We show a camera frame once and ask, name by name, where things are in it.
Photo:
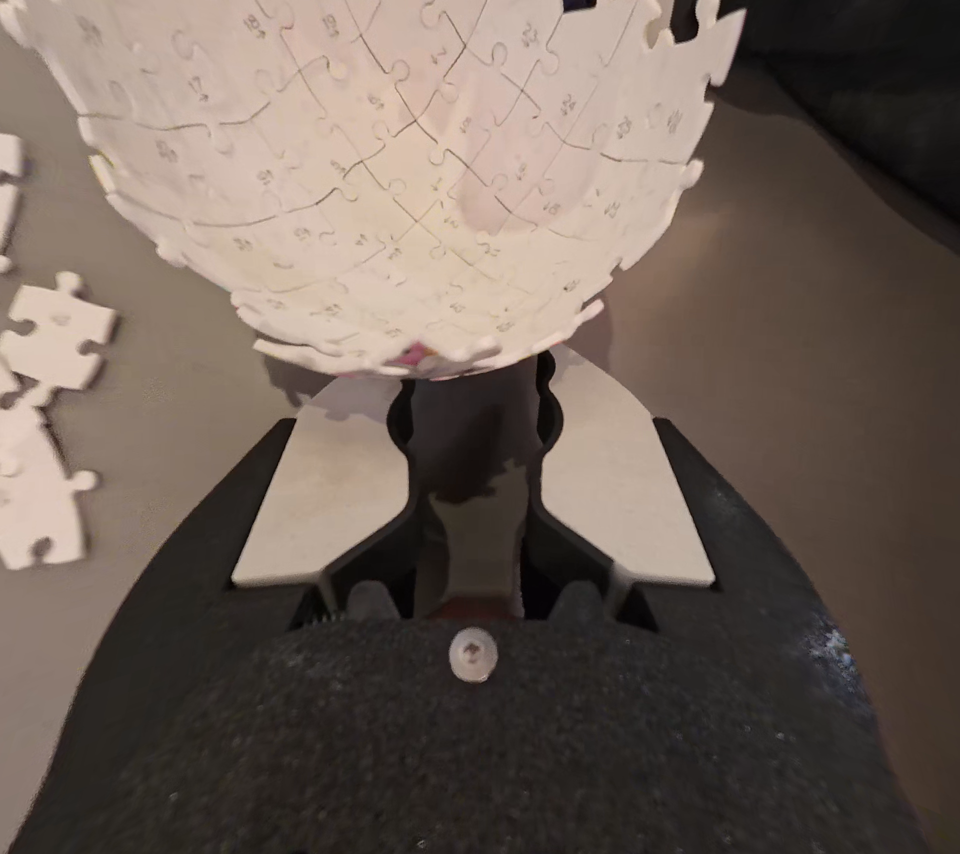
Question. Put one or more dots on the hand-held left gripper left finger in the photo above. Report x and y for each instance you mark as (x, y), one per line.
(330, 494)

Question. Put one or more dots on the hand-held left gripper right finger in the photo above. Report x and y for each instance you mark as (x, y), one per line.
(622, 494)

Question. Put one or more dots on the puzzle pieces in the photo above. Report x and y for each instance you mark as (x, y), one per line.
(52, 344)

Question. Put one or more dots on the partly built white puzzle ball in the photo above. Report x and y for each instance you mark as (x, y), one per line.
(375, 156)

